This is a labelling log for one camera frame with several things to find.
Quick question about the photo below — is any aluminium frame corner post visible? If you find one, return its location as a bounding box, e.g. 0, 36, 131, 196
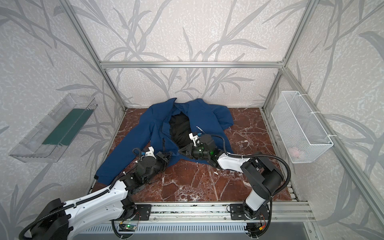
262, 0, 319, 112
59, 0, 127, 111

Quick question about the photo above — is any green circuit board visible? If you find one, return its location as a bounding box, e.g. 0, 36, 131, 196
119, 222, 138, 232

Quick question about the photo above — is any aluminium frame corner post left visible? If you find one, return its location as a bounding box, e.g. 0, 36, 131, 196
59, 0, 127, 111

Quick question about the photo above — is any aluminium frame corner post right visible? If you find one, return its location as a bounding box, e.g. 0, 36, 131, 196
262, 0, 319, 112

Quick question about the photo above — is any pink object in basket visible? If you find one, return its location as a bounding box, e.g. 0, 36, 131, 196
289, 147, 304, 159

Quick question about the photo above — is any right base wiring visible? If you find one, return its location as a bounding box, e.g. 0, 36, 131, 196
244, 214, 271, 239

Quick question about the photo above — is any aluminium frame horizontal bar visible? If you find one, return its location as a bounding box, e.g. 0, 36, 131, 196
100, 61, 283, 69

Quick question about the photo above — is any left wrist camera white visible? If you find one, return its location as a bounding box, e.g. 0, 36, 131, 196
141, 147, 155, 158

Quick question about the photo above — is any white wire mesh basket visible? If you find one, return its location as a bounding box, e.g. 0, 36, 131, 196
272, 91, 334, 164

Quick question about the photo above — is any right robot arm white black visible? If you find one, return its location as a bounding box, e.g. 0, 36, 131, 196
179, 134, 292, 220

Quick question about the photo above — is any clear plastic wall tray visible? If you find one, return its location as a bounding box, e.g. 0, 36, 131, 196
9, 94, 98, 163

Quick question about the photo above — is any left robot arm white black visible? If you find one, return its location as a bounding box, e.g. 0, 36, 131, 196
19, 152, 172, 240

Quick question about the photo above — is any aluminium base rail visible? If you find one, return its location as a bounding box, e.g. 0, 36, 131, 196
125, 201, 315, 224

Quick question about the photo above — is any blue zip jacket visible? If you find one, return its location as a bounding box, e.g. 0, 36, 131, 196
95, 98, 234, 185

